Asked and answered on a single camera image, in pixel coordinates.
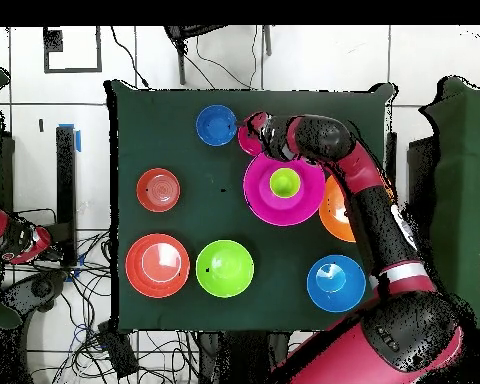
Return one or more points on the small crimson red bowl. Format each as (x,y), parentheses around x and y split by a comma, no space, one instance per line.
(248,144)

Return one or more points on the small dark blue bowl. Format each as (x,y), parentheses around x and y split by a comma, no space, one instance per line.
(216,125)

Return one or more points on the lime green plastic cup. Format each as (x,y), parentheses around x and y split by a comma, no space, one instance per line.
(284,182)

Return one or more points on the large pink plastic bowl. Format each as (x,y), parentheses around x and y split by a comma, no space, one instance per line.
(260,200)

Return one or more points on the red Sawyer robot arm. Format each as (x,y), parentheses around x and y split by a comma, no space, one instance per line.
(364,172)

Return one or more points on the large orange plastic bowl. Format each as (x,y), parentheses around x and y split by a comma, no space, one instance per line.
(334,212)

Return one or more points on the small red-orange plastic bowl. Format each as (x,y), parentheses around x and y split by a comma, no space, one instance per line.
(158,190)

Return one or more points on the lime green plastic bowl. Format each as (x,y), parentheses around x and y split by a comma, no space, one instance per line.
(224,276)

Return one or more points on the wide red-orange plastic bowl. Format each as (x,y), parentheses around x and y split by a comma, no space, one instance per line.
(157,265)

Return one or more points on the light blue plastic bowl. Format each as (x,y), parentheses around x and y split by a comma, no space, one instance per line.
(336,284)

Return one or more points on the blue tape strip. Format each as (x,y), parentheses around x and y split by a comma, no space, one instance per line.
(78,140)

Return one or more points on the long black bar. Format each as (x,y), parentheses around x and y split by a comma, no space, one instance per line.
(66,200)

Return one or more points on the small black floor marker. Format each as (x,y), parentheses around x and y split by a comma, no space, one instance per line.
(41,125)

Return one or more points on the black power brick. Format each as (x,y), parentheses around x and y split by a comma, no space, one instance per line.
(118,352)

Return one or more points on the black round floor stand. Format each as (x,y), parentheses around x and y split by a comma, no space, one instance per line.
(36,288)

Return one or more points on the black camera tripod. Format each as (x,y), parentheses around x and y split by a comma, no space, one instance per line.
(182,68)

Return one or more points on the black square floor frame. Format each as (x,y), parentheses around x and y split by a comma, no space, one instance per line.
(52,40)

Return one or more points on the black pedestal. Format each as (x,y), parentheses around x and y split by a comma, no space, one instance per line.
(244,360)

